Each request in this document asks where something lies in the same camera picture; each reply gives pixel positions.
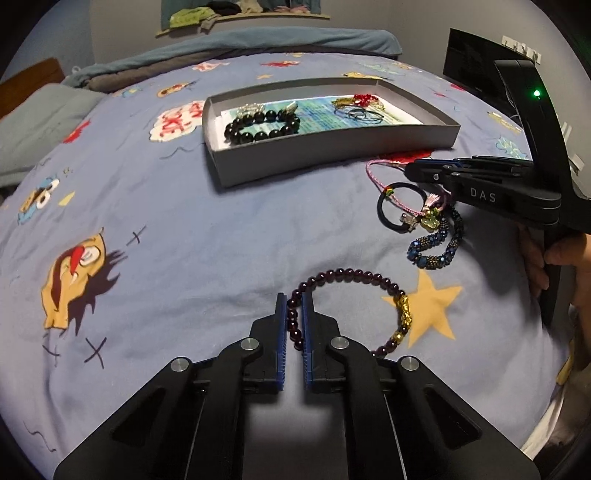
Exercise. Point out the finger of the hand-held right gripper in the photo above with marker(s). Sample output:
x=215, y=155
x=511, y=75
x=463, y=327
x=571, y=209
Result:
x=427, y=171
x=485, y=162

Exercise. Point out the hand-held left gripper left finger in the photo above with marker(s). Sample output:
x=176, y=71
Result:
x=281, y=350

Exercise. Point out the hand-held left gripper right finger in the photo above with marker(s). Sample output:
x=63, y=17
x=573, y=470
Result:
x=308, y=350

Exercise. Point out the thin metal bangles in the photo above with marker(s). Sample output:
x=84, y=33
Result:
x=364, y=115

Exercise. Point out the grey cardboard tray box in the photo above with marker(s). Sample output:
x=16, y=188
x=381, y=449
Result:
x=323, y=152

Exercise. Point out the person's right hand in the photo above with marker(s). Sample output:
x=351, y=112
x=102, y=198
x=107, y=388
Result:
x=531, y=263

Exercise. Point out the black flat screen monitor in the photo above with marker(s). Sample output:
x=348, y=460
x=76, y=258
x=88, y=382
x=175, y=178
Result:
x=471, y=60

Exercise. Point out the blue green printed paper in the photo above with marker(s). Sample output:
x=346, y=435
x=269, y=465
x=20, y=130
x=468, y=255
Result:
x=318, y=113

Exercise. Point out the pink cloth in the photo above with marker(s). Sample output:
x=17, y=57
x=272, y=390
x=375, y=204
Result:
x=291, y=8

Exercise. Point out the blue duvet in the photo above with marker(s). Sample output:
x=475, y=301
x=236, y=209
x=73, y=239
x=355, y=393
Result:
x=231, y=44

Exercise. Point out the beige cloth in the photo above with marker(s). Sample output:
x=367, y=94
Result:
x=249, y=4

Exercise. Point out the black cloth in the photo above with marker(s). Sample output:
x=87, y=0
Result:
x=221, y=4

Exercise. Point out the green cloth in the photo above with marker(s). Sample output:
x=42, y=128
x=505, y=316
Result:
x=189, y=17

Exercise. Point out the grey blanket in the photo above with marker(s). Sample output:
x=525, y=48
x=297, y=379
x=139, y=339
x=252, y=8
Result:
x=138, y=76

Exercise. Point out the clothes on window sill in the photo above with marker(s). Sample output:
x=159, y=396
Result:
x=166, y=11

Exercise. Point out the grey blue pillow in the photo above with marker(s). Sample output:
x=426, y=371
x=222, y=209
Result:
x=41, y=124

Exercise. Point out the wooden headboard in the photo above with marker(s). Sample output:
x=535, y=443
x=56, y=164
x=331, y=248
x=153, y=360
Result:
x=27, y=83

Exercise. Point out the white wall sockets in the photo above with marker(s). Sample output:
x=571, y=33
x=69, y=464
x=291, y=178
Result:
x=521, y=48

